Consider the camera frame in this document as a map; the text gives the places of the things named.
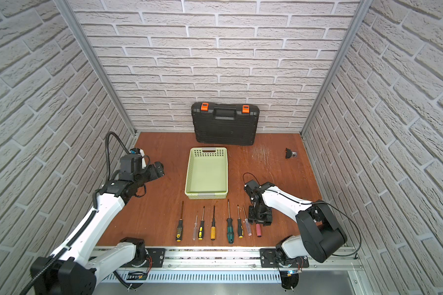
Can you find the aluminium corner frame post left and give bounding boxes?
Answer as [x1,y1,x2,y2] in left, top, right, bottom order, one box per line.
[55,0,138,137]

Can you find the light green perforated bin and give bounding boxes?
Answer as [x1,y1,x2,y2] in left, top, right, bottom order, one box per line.
[185,147,228,200]

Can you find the green handle screwdriver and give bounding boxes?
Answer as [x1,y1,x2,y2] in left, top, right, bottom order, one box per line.
[226,200,235,244]

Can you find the clear tester screwdriver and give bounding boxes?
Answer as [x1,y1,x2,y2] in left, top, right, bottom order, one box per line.
[193,213,199,241]

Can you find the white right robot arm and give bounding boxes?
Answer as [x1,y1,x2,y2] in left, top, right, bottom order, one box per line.
[244,180,348,265]

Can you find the aluminium front rail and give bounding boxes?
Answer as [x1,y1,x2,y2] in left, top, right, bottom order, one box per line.
[147,247,363,271]

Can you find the aluminium corner frame post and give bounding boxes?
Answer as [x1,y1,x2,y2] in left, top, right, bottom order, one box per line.
[300,0,374,137]
[55,0,138,137]

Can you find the black plastic tool case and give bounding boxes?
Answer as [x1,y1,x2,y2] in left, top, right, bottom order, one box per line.
[191,102,260,146]

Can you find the black yellow dotted screwdriver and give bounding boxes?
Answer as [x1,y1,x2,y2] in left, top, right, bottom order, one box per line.
[175,202,184,242]

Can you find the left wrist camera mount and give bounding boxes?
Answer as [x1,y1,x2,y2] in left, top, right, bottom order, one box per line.
[118,148,146,182]

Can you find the orange handle screwdriver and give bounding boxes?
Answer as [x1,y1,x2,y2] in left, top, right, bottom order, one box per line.
[210,206,216,240]

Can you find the small black knob object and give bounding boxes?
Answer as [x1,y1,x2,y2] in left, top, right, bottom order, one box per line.
[285,148,297,159]

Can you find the pink handle screwdriver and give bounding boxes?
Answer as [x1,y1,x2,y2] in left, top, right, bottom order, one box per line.
[255,223,262,237]

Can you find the aluminium corner frame post right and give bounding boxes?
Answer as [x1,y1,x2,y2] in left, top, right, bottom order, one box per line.
[300,0,374,137]

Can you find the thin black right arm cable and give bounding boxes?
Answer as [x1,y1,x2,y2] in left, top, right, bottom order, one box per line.
[242,172,363,258]

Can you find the clear handle screwdriver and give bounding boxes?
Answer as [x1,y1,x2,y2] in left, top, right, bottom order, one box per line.
[243,208,252,236]

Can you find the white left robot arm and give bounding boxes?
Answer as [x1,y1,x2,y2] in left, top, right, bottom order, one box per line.
[21,162,164,295]

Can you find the black corrugated cable conduit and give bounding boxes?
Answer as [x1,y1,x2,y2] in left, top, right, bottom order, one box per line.
[104,132,130,181]

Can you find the small black yellow screwdriver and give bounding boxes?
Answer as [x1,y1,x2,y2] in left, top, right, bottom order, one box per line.
[237,205,244,238]

